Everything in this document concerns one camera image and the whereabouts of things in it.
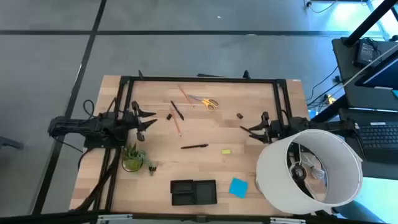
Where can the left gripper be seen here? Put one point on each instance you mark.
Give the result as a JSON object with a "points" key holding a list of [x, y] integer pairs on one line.
{"points": [[132, 123]]}

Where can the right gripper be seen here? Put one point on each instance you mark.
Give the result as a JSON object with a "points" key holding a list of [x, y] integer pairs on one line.
{"points": [[275, 130]]}

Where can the black binder clip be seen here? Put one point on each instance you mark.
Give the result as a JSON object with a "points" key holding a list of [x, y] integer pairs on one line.
{"points": [[152, 170], [169, 117]]}

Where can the orange pencil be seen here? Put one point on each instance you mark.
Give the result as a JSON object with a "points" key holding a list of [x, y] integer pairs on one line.
{"points": [[186, 96], [176, 122]]}

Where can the yellow sticky note pad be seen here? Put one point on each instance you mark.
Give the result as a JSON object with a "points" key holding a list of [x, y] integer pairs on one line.
{"points": [[226, 152]]}

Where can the black mesh desk organizer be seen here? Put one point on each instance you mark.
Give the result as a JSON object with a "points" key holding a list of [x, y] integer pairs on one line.
{"points": [[205, 193]]}

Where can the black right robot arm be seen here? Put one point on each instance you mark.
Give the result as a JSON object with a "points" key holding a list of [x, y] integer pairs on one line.
{"points": [[311, 123]]}

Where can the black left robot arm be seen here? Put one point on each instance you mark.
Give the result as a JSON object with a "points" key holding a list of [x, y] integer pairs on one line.
{"points": [[77, 127]]}

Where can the small brown block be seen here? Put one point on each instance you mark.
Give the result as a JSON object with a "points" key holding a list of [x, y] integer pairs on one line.
{"points": [[239, 116]]}

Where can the potted succulent plant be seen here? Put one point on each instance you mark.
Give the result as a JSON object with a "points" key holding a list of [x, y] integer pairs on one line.
{"points": [[133, 158]]}

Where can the white lamp shade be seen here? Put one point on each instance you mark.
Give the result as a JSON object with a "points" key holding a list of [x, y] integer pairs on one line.
{"points": [[273, 174]]}

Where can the black lamp socket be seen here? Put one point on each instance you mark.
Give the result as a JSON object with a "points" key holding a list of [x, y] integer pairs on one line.
{"points": [[298, 172]]}

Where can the blue sticky note pad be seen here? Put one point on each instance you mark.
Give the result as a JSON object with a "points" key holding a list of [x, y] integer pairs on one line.
{"points": [[238, 188]]}

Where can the power strip with yellow plug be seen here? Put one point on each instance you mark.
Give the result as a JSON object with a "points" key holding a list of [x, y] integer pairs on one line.
{"points": [[329, 99]]}

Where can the black desk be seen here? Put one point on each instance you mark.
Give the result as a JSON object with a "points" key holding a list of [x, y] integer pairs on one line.
{"points": [[351, 93]]}

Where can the black keyboard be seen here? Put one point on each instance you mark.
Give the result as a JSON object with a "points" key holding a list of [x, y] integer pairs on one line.
{"points": [[376, 137]]}

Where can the black power adapter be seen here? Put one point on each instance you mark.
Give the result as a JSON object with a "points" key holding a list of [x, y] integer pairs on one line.
{"points": [[365, 53]]}

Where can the computer monitor blue screen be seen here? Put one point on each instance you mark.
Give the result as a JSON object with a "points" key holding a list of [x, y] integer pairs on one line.
{"points": [[382, 77]]}

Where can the black diagonal pole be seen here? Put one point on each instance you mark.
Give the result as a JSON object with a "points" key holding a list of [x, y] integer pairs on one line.
{"points": [[370, 21]]}

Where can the black aluminium rig frame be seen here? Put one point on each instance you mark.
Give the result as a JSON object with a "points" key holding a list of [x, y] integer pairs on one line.
{"points": [[202, 79]]}

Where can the silver metal bracket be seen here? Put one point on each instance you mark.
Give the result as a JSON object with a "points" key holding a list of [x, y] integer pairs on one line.
{"points": [[287, 221], [115, 218]]}

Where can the black frame crossbar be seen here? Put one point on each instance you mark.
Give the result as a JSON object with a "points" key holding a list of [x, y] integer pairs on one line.
{"points": [[199, 217]]}

